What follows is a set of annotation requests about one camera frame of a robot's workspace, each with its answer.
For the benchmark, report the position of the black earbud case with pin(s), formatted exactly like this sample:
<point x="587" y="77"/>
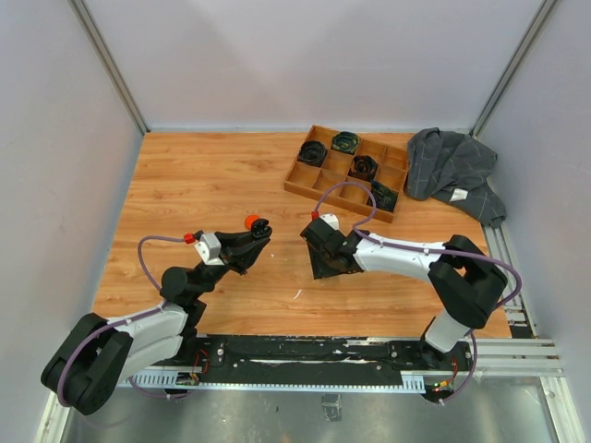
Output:
<point x="260" y="229"/>

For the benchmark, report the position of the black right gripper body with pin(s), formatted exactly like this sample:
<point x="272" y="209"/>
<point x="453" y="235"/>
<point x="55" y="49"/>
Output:
<point x="321" y="265"/>

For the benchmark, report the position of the wooden compartment tray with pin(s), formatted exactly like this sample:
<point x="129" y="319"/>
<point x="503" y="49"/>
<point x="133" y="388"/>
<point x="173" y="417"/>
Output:
<point x="346" y="192"/>

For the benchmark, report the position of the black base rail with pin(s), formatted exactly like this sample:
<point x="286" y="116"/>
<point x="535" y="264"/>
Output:
<point x="307" y="363"/>

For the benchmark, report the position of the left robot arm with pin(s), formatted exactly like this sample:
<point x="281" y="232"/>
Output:
<point x="99" y="353"/>

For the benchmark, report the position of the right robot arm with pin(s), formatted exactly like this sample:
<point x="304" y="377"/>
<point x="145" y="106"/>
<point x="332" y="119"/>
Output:
<point x="468" y="284"/>

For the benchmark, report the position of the grey crumpled cloth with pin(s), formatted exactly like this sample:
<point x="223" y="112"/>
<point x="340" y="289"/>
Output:
<point x="454" y="168"/>

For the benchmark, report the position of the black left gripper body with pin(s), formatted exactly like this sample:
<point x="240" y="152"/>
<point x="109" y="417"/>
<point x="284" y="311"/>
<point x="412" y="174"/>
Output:
<point x="226" y="259"/>

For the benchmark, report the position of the dark red rolled belt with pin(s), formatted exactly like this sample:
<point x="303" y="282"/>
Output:
<point x="363" y="167"/>

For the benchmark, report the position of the dark green rolled belt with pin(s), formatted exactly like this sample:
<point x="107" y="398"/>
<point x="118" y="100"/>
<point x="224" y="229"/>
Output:
<point x="384" y="198"/>

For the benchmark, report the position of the orange earbud case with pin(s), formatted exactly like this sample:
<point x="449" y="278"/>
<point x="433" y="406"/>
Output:
<point x="250" y="220"/>

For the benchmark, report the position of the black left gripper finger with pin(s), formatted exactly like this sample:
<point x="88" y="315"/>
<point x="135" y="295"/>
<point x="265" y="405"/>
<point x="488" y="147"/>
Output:
<point x="241" y="262"/>
<point x="237" y="242"/>

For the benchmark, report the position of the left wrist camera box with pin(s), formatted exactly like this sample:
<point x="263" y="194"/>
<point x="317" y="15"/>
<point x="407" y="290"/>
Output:
<point x="209" y="249"/>

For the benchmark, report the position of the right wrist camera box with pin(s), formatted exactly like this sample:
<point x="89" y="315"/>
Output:
<point x="332" y="220"/>

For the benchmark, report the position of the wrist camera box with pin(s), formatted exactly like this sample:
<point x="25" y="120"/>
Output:
<point x="209" y="249"/>
<point x="332" y="220"/>

